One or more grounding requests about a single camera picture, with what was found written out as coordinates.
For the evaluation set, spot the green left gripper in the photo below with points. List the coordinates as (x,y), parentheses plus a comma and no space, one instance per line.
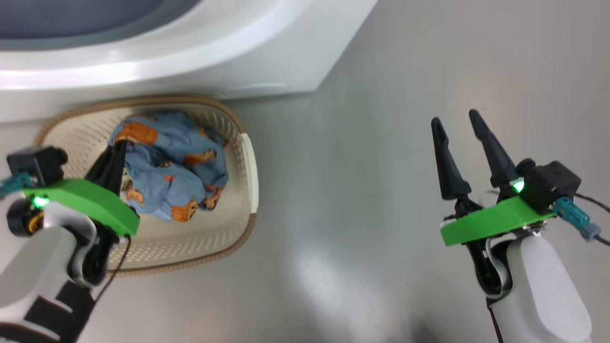
(86,200)

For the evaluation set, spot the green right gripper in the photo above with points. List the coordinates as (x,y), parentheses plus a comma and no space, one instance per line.
(495,221)

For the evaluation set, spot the blue cartoon print garment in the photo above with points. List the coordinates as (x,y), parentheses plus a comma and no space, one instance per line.
(176,166)

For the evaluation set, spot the white front-load washing machine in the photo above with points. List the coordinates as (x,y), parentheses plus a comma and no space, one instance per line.
(190,71)

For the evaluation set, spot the grey rubber door gasket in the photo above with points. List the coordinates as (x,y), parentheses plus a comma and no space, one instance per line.
(95,24)

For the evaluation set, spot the cream laundry basket brown rim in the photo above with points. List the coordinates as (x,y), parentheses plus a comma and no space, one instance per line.
(190,238)

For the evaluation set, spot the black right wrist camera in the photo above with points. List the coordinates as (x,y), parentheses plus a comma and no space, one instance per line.
(550,186)

